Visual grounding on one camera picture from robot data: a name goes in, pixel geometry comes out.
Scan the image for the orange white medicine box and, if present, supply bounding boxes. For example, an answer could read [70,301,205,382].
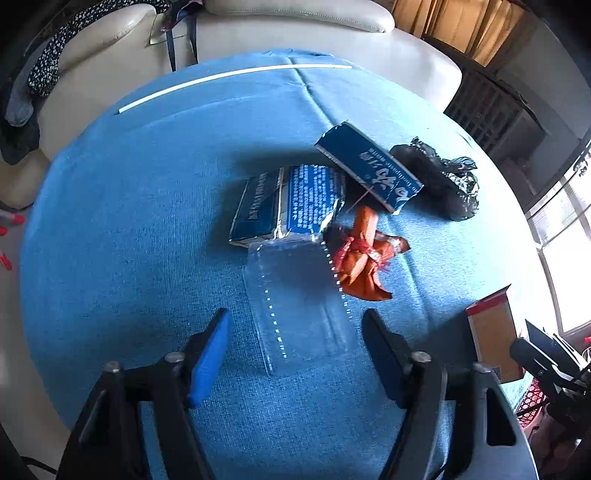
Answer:
[466,285,525,384]

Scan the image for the clear plastic blister pack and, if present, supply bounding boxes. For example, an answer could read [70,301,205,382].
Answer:
[243,240,356,376]

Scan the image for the orange snack wrapper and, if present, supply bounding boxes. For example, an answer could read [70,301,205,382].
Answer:
[324,206,411,302]

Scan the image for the blue foil box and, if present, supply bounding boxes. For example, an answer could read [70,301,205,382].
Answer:
[228,164,346,247]

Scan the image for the blue toothpaste box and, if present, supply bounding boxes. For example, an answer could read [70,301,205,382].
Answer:
[315,122,424,215]

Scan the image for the black plastic bag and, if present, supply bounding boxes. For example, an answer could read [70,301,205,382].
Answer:
[390,137,480,222]

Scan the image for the red mesh basket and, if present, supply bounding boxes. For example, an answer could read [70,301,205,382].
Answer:
[515,379,547,416]

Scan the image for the blue tablecloth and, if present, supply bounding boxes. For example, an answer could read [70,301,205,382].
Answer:
[20,50,554,479]

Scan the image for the wooden crib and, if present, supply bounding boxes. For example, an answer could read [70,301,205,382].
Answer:
[444,47,546,163]

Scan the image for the white stick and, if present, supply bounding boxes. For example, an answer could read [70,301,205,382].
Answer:
[117,63,355,115]

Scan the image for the grey dark clothes pile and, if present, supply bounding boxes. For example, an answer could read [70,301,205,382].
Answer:
[1,41,47,165]

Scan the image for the cream leather sofa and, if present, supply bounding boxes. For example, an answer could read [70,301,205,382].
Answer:
[1,1,462,210]

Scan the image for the polka dot garment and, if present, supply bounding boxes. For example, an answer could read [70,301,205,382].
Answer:
[27,0,171,98]

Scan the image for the orange curtains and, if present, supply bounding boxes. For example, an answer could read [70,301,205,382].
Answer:
[392,0,528,66]

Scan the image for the blue strap on sofa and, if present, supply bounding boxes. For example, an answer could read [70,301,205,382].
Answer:
[161,4,199,73]

